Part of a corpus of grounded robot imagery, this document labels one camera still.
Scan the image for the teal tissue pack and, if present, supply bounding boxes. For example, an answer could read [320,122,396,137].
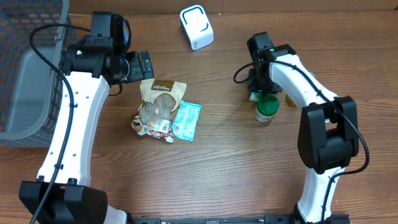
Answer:
[249,91,262,102]

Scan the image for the green lidded white jar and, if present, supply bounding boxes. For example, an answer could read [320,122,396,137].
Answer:
[254,94,280,123]

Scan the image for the beige brown snack bag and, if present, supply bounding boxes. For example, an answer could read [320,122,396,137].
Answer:
[131,78,187,143]

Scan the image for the yellow dish soap bottle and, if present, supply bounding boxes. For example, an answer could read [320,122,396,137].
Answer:
[285,95,297,108]

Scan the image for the teal wipes packet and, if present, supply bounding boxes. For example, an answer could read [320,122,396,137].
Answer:
[172,100,202,142]

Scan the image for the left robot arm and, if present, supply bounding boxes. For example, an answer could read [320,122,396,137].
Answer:
[19,12,154,223]

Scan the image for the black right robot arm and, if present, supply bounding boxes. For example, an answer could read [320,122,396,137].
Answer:
[247,32,359,223]

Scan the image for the white barcode scanner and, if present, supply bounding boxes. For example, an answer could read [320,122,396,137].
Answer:
[179,4,214,50]

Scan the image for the grey plastic mesh basket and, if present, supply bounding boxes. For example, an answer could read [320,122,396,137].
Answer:
[1,0,79,147]

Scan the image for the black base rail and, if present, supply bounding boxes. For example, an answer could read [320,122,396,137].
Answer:
[124,213,352,224]

